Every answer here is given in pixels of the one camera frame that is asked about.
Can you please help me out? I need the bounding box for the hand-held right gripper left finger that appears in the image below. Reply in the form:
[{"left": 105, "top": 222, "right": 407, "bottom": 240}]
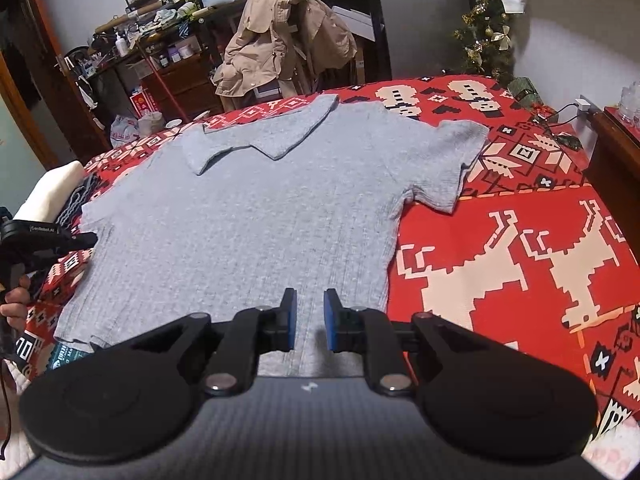
[{"left": 134, "top": 287, "right": 299, "bottom": 397}]

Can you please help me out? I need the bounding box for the clear glass cup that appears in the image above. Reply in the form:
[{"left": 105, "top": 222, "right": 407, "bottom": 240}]
[{"left": 620, "top": 85, "right": 640, "bottom": 126}]

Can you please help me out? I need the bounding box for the green cutting mat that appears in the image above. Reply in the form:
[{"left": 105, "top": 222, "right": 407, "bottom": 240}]
[{"left": 42, "top": 342, "right": 96, "bottom": 373}]

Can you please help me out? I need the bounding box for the grey knit polo shirt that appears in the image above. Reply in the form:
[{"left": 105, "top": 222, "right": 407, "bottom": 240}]
[{"left": 52, "top": 94, "right": 491, "bottom": 378}]

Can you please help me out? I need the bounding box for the wooden door frame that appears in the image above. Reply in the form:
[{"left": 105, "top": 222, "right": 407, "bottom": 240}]
[{"left": 0, "top": 0, "right": 113, "bottom": 171}]

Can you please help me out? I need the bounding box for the red patterned blanket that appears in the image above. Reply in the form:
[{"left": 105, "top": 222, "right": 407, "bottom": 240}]
[{"left": 15, "top": 74, "right": 640, "bottom": 476}]

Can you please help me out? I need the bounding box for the green gift box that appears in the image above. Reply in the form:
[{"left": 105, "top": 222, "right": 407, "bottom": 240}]
[{"left": 507, "top": 77, "right": 541, "bottom": 106}]

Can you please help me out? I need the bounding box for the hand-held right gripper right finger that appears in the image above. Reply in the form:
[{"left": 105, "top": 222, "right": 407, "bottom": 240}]
[{"left": 323, "top": 288, "right": 487, "bottom": 397}]

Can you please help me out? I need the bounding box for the brown wooden cabinet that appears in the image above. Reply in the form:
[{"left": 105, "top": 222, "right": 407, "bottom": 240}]
[{"left": 127, "top": 45, "right": 226, "bottom": 121}]

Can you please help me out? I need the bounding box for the white printed plastic bag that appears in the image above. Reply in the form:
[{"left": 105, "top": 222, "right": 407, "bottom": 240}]
[{"left": 110, "top": 115, "right": 141, "bottom": 148}]

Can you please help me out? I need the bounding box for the black desk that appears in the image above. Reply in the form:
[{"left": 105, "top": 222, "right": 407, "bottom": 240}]
[{"left": 192, "top": 0, "right": 393, "bottom": 111}]

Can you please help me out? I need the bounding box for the beige jacket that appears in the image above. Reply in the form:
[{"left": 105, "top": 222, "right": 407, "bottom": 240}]
[{"left": 210, "top": 0, "right": 358, "bottom": 98}]

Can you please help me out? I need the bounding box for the black charger cable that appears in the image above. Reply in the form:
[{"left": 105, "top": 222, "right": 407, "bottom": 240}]
[{"left": 542, "top": 102, "right": 583, "bottom": 128}]

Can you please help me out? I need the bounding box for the red white carton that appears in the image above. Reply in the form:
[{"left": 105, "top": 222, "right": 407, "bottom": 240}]
[{"left": 129, "top": 87, "right": 163, "bottom": 118}]

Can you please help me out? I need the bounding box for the small Christmas tree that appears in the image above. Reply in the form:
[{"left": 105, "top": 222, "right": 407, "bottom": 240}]
[{"left": 452, "top": 0, "right": 518, "bottom": 88}]

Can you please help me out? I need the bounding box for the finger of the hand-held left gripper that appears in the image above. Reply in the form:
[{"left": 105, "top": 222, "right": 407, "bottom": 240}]
[{"left": 30, "top": 232, "right": 99, "bottom": 273}]

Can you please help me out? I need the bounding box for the person's left hand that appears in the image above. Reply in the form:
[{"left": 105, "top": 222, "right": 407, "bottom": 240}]
[{"left": 0, "top": 287, "right": 32, "bottom": 332}]

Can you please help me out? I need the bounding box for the white cloth bag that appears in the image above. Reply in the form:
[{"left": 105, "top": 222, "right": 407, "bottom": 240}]
[{"left": 137, "top": 111, "right": 166, "bottom": 138}]

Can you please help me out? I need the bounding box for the grey refrigerator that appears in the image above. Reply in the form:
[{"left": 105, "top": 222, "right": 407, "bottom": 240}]
[{"left": 377, "top": 0, "right": 473, "bottom": 81}]

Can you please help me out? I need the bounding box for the red broom handle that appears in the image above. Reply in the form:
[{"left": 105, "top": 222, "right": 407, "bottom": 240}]
[{"left": 135, "top": 40, "right": 188, "bottom": 123}]

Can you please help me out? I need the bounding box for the white flat box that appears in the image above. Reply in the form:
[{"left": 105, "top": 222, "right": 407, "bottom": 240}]
[{"left": 330, "top": 5, "right": 376, "bottom": 43}]

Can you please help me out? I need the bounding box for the wooden nightstand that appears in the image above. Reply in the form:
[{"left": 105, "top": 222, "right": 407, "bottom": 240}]
[{"left": 585, "top": 106, "right": 640, "bottom": 221}]

